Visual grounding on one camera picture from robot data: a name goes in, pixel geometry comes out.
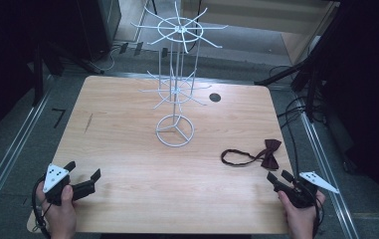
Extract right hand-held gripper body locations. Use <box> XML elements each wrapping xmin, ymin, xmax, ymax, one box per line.
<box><xmin>277</xmin><ymin>170</ymin><xmax>341</xmax><ymax>210</ymax></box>

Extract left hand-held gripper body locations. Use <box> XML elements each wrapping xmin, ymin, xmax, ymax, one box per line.
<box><xmin>42</xmin><ymin>162</ymin><xmax>76</xmax><ymax>207</ymax></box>

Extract dark red bow tie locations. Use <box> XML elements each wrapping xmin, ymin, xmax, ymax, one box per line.
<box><xmin>220</xmin><ymin>138</ymin><xmax>284</xmax><ymax>171</ymax></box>

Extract white wire display rack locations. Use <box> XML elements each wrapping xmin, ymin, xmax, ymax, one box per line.
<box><xmin>129</xmin><ymin>0</ymin><xmax>229</xmax><ymax>148</ymax></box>

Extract person's right hand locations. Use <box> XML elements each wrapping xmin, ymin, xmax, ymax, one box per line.
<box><xmin>278</xmin><ymin>190</ymin><xmax>327</xmax><ymax>239</ymax></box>

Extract person's left hand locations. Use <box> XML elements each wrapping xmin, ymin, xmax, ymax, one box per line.
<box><xmin>36</xmin><ymin>184</ymin><xmax>79</xmax><ymax>239</ymax></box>

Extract black stand legs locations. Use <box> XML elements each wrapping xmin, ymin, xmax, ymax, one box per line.
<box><xmin>31</xmin><ymin>39</ymin><xmax>105</xmax><ymax>108</ymax></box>
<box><xmin>254</xmin><ymin>46</ymin><xmax>320</xmax><ymax>123</ymax></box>

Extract dark cabinet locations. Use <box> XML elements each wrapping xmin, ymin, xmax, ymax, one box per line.
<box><xmin>76</xmin><ymin>0</ymin><xmax>122</xmax><ymax>62</ymax></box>

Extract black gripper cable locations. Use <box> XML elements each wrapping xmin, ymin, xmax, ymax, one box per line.
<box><xmin>31</xmin><ymin>174</ymin><xmax>53</xmax><ymax>239</ymax></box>
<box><xmin>310</xmin><ymin>194</ymin><xmax>326</xmax><ymax>239</ymax></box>

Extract metal floor rail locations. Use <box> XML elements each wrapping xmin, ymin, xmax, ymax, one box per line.
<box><xmin>0</xmin><ymin>87</ymin><xmax>54</xmax><ymax>231</ymax></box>
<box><xmin>294</xmin><ymin>96</ymin><xmax>361</xmax><ymax>239</ymax></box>

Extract black floor cables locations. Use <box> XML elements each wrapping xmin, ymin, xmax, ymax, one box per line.
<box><xmin>269</xmin><ymin>65</ymin><xmax>327</xmax><ymax>177</ymax></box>

